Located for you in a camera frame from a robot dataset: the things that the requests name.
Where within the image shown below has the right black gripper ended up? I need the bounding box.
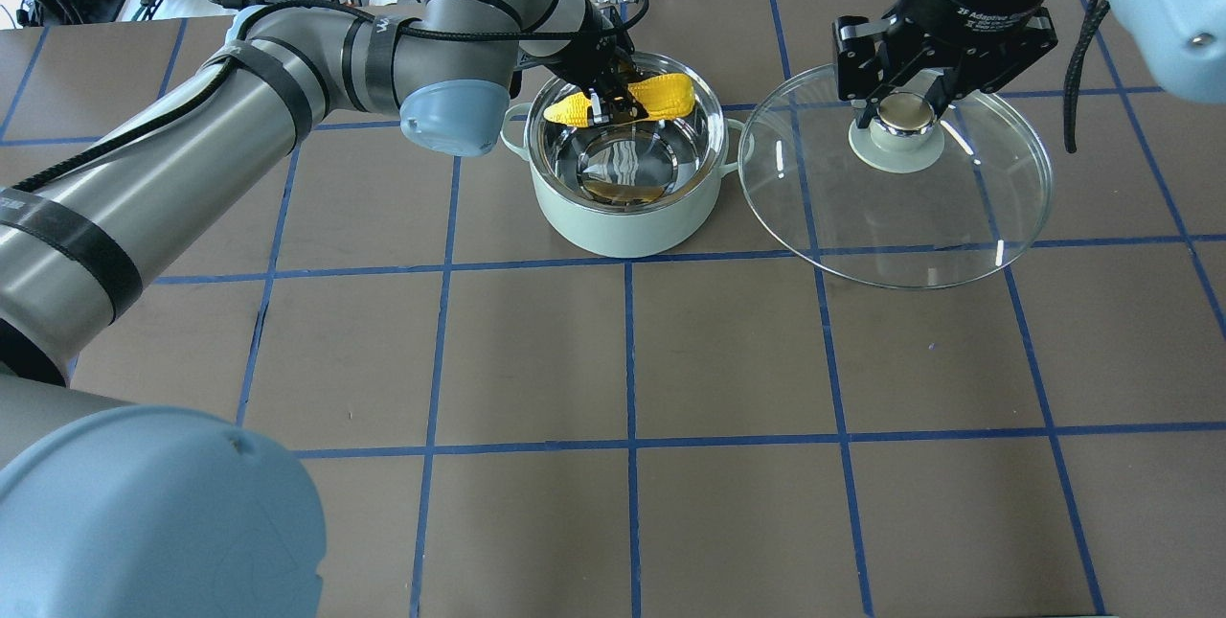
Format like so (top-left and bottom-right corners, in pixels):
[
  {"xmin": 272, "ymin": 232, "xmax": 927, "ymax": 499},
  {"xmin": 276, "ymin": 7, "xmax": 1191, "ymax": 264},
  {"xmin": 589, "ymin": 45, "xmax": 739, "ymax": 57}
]
[{"xmin": 832, "ymin": 0, "xmax": 1058, "ymax": 130}]

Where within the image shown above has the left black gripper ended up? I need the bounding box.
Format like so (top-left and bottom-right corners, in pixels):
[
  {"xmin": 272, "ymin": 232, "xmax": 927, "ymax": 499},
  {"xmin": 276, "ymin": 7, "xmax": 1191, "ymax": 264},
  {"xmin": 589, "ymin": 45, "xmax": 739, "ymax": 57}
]
[{"xmin": 560, "ymin": 18, "xmax": 649, "ymax": 128}]

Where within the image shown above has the yellow corn cob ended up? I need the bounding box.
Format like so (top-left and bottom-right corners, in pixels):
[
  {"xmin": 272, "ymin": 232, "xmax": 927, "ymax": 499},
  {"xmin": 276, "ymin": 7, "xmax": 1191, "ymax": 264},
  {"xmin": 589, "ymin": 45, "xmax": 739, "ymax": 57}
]
[{"xmin": 543, "ymin": 74, "xmax": 696, "ymax": 128}]

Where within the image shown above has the glass pot lid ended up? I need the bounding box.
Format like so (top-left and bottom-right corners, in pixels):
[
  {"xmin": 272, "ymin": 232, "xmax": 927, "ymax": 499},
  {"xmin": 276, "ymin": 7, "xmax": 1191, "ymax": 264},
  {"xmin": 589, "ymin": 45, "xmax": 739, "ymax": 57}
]
[{"xmin": 738, "ymin": 65, "xmax": 1054, "ymax": 289}]

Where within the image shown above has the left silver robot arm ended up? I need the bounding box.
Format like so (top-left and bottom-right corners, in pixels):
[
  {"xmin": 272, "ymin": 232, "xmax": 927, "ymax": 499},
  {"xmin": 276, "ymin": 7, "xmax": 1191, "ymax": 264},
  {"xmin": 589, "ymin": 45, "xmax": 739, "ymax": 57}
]
[{"xmin": 1, "ymin": 0, "xmax": 645, "ymax": 617}]

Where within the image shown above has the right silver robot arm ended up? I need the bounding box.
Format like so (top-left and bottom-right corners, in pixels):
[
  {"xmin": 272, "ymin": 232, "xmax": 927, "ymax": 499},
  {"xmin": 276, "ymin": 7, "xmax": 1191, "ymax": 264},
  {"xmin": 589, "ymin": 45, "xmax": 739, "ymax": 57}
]
[{"xmin": 832, "ymin": 0, "xmax": 1225, "ymax": 161}]

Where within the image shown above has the pale green cooking pot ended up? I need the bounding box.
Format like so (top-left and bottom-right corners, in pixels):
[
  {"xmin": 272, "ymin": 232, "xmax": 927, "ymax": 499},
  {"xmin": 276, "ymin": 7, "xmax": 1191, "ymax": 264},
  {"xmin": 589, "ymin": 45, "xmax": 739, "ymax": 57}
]
[{"xmin": 501, "ymin": 52, "xmax": 745, "ymax": 259}]

